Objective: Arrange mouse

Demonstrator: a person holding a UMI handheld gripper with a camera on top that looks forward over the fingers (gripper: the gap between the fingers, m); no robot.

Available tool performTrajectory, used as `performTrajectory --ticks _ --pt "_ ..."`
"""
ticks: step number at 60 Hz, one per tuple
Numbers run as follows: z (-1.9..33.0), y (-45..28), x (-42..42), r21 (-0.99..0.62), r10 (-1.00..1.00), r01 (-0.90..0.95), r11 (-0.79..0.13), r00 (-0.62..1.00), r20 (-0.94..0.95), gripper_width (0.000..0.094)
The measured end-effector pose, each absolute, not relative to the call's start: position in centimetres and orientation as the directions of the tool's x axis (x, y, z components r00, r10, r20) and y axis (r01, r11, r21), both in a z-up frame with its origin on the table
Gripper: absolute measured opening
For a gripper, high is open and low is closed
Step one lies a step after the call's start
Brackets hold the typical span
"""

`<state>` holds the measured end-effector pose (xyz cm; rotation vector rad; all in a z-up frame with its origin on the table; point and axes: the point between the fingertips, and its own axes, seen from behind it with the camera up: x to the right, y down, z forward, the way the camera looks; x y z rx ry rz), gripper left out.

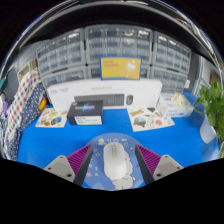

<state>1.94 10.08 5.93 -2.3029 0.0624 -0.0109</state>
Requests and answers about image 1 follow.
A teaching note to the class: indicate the round blue rabbit-print mouse pad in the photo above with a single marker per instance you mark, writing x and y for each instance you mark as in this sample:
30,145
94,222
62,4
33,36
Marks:
98,166

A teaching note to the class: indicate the small black box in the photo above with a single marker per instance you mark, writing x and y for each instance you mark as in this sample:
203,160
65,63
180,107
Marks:
85,113

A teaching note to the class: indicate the small colourful sticker sheet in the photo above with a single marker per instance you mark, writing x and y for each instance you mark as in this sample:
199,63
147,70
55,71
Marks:
51,117

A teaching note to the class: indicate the large colourful sticker sheet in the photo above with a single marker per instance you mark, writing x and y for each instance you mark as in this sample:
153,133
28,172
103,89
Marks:
150,119

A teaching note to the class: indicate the white red-dotted fabric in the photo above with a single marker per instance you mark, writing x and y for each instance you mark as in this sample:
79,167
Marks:
21,96

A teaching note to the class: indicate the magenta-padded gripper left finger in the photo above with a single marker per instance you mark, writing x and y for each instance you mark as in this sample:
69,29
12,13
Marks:
63,166

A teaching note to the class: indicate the navy polka-dot fabric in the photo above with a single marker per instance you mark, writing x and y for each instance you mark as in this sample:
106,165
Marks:
28,120

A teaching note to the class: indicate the green plant in white pot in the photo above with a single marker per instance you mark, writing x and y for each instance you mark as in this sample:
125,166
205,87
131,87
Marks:
213,103

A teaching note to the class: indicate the yellow card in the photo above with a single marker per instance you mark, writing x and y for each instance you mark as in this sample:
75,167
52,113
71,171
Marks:
120,68

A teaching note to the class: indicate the white computer mouse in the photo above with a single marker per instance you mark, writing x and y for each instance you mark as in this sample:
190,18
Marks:
115,161

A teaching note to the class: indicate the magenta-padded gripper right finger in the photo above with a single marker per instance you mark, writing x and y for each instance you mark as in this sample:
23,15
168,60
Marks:
163,166

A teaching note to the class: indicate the white keyboard packaging box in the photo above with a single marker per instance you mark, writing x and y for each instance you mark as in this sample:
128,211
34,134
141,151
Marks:
143,88

